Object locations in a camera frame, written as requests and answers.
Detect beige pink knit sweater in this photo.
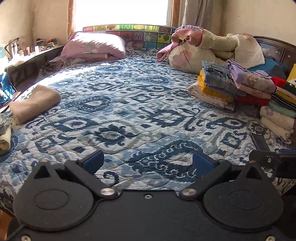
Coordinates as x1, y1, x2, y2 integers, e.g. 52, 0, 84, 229
10, 85, 62, 125

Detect rolled white floral garment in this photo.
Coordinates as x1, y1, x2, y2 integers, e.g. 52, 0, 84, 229
260, 106, 295, 141

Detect green folded garment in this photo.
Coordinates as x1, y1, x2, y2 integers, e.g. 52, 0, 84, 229
268, 101, 295, 118

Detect striped folded garment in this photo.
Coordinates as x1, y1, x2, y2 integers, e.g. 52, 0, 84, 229
271, 87, 296, 110

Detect folded red garment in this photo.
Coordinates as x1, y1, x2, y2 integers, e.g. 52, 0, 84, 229
235, 77, 289, 106

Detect blue white patterned quilt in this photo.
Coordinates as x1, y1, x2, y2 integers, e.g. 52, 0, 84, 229
1, 49, 291, 212

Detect folded cream blanket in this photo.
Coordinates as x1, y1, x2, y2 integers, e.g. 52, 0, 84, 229
188, 82, 235, 111

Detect folded purple garment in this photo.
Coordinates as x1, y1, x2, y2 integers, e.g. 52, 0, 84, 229
228, 60, 276, 99

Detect yellow cartoon pillow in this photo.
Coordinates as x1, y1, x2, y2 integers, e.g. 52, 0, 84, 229
287, 64, 296, 85

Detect folded denim jeans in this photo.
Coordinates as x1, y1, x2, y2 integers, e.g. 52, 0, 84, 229
202, 60, 246, 99

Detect folded yellow garment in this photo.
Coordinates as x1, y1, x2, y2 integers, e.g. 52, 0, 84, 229
197, 70, 235, 102

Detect blue shiny bag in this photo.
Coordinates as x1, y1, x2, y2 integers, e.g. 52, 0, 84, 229
0, 71, 16, 106

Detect pink pillow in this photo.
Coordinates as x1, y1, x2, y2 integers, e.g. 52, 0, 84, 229
61, 32, 125, 61

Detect cluttered dark side desk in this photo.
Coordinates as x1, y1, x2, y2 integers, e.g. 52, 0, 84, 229
4, 45, 64, 92

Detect cream pink floral duvet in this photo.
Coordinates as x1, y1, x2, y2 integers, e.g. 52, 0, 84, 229
156, 25, 265, 73

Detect colourful alphabet headboard mat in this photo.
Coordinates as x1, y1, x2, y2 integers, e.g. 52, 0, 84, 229
82, 24, 176, 49

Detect black desk lamp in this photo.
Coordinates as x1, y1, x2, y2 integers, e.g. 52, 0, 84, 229
4, 38, 20, 61

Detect beige window curtain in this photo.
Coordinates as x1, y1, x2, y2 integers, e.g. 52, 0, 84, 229
167, 0, 228, 35

